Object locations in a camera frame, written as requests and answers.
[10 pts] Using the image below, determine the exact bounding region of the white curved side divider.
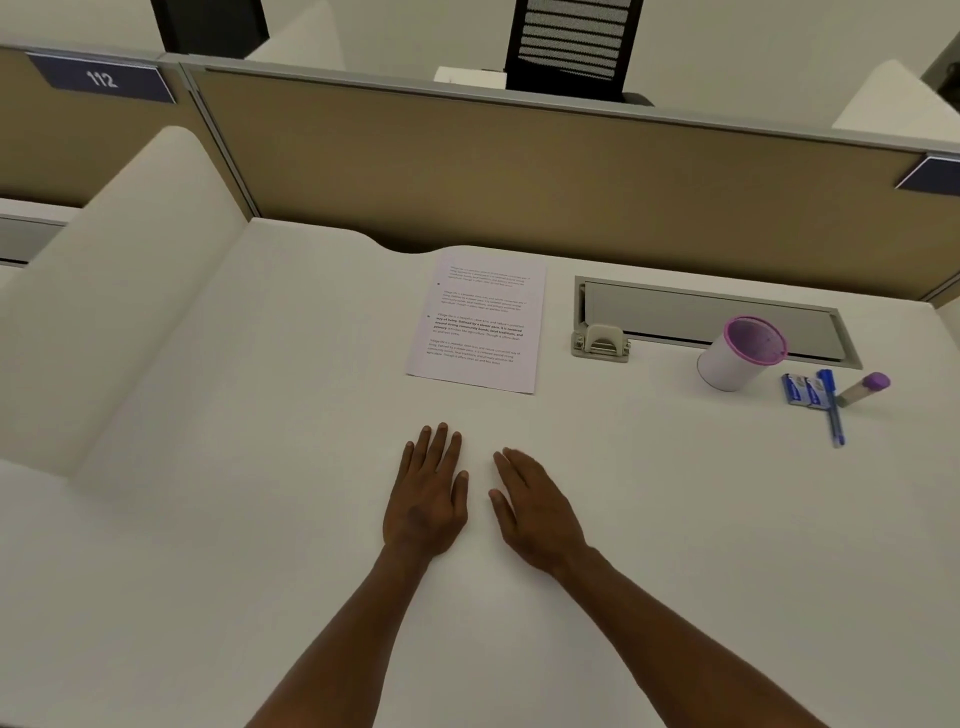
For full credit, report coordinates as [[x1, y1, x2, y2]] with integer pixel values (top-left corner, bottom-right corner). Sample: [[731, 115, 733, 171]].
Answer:
[[831, 59, 960, 141], [244, 0, 348, 73], [0, 124, 250, 483]]

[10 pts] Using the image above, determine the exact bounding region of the person's left forearm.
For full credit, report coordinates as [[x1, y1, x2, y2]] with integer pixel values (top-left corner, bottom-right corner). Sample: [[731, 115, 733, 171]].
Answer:
[[246, 543, 454, 728]]

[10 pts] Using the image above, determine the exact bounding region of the blue numbered sign plate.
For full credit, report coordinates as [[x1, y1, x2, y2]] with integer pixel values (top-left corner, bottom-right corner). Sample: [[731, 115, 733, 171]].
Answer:
[[25, 51, 178, 104]]

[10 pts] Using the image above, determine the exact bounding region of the glue stick with purple cap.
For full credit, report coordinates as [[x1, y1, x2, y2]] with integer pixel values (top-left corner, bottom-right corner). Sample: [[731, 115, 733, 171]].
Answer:
[[835, 371, 892, 409]]

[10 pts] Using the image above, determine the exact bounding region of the person's right hand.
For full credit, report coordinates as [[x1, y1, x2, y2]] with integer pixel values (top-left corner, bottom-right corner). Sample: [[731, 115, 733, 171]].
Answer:
[[488, 447, 595, 579]]

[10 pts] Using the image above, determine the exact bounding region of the white box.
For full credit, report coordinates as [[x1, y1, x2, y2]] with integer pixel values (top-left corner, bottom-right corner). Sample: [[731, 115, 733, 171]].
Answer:
[[432, 65, 510, 90]]

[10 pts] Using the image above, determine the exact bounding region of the black mesh office chair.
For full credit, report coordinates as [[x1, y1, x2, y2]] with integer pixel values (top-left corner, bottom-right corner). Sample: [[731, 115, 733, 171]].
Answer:
[[504, 0, 657, 108]]

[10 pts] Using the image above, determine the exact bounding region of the person's right forearm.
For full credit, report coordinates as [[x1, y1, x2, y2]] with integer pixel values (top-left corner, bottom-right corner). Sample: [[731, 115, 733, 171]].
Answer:
[[556, 549, 828, 728]]

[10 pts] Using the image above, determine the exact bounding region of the grey desk cable tray lid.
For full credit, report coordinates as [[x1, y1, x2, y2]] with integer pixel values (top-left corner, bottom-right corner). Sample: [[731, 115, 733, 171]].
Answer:
[[573, 274, 866, 371]]

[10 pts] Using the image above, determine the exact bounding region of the long beige desk partition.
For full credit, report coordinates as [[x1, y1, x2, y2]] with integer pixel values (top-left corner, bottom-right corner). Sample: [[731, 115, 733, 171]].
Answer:
[[171, 52, 960, 305]]

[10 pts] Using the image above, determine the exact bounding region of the white cup with purple rim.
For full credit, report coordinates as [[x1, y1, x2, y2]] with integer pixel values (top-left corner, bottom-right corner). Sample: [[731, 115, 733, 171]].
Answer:
[[696, 315, 791, 395]]

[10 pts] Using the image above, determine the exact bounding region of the short beige desk partition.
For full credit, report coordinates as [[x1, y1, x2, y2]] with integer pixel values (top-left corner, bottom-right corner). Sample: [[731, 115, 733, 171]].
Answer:
[[0, 43, 252, 220]]

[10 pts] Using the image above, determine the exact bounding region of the person's left hand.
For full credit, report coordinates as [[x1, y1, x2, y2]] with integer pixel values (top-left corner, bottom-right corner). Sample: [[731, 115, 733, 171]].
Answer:
[[382, 423, 471, 560]]

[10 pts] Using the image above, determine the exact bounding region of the white printed paper sheet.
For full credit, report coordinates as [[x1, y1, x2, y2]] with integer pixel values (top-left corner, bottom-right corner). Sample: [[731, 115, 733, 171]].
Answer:
[[405, 253, 549, 396]]

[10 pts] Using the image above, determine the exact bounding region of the blue pen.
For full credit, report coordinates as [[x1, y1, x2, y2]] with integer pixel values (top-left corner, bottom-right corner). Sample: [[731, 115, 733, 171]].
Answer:
[[816, 367, 847, 450]]

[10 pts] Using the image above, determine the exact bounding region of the black cabinet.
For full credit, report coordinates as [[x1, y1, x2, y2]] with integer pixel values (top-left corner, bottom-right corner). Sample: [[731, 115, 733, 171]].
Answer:
[[149, 0, 270, 55]]

